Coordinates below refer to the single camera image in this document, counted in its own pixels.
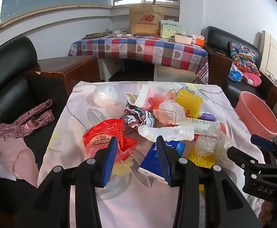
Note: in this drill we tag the maroon velvet cloth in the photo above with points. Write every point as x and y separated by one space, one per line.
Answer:
26 123

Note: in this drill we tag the clear crumpled plastic film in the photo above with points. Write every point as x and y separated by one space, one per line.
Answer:
206 144

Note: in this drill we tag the pink orange plastic wrapper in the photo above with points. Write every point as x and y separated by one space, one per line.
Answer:
164 95

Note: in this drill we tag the cream wooden cabinet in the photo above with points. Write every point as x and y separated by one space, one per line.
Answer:
274 52

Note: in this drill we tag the white desk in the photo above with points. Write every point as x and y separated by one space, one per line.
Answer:
169 74

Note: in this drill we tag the red plastic snack bag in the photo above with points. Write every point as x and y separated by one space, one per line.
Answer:
105 133

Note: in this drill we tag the brown paper bag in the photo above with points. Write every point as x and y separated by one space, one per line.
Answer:
146 20

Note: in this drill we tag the brown wooden side table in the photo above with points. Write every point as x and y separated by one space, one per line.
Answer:
67 70

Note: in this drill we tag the white foam sheet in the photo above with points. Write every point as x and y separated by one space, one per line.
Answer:
166 133

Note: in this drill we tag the checkered heart tablecloth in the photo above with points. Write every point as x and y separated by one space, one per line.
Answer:
140 48

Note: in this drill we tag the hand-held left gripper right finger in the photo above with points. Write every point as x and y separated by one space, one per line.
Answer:
164 161

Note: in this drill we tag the purple plastic wrapper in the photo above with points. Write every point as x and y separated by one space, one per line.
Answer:
208 117

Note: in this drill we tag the flat olive box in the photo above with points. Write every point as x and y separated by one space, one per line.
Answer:
95 35

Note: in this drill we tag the pink garment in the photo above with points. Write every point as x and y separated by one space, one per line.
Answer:
12 154

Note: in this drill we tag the black leather sofa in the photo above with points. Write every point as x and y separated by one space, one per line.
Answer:
7 80

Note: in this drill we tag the dark wooden end table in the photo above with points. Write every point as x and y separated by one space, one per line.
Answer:
218 63

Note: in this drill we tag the white bag with red print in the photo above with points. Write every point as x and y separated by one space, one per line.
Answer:
168 112

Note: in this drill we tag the green box with panda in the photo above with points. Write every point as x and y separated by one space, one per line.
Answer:
171 29

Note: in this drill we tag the blue plastic bag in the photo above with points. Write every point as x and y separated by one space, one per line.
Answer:
235 75

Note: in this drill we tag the dark red floral cloth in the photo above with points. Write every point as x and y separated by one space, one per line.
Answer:
202 72

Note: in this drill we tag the pink round plastic net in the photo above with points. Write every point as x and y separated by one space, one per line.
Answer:
150 104

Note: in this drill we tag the white tray box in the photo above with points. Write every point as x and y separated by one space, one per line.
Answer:
183 38

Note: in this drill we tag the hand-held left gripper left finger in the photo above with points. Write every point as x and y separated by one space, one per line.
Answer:
110 161

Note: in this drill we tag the orange box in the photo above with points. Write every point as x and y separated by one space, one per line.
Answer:
199 40

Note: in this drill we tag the black leather armchair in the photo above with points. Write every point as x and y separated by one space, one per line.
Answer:
219 40

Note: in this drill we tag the pink plastic basin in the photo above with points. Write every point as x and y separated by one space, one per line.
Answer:
257 114

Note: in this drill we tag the blue tissue packet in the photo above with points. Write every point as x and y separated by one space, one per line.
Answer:
152 161

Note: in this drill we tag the long white printed packet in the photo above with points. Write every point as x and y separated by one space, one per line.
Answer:
202 125

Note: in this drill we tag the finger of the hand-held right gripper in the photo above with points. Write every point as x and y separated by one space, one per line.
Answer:
261 142
240 155

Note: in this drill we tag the colourful patterned cushion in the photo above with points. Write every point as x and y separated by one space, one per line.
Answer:
244 57

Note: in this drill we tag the white curved paper strip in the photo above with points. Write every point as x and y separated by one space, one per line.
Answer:
138 97

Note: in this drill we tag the crumpled printed paper wrapper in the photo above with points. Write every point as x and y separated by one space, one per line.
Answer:
136 117

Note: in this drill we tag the clear plastic bag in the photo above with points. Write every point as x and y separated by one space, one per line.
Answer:
104 95

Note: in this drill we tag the pink dotted slipper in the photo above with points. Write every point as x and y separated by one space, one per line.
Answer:
252 78

